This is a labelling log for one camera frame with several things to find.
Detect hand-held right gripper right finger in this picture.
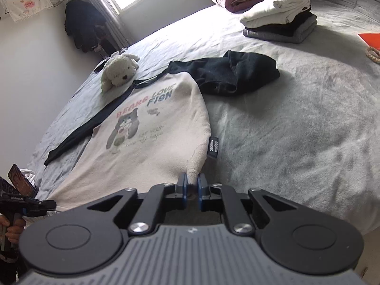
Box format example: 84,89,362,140
196,173,297,236

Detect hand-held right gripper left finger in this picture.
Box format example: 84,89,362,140
87,173,189,234

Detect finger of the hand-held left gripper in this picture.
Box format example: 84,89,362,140
24,200,57,218

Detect cream bear print sweatshirt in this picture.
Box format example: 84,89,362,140
44,71,220,213

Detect black garment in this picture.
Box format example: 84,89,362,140
245,11,314,33
168,50,280,97

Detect person's left hand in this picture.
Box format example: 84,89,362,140
0,214,27,245

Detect white plush dog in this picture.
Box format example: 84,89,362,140
100,52,141,92

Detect grey folded garment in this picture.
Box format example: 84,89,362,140
243,15,318,43

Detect hanging black coats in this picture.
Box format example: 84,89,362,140
64,0,119,58

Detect white printed cover cloth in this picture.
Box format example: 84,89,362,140
5,0,54,23

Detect black folded garment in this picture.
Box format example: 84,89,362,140
245,11,314,33

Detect white folded garment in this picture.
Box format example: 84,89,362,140
239,0,312,27

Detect dark object at bed corner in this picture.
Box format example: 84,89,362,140
58,0,135,46

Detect white cable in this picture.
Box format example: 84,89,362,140
18,169,42,188

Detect braided rope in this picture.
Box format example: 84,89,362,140
366,47,380,64

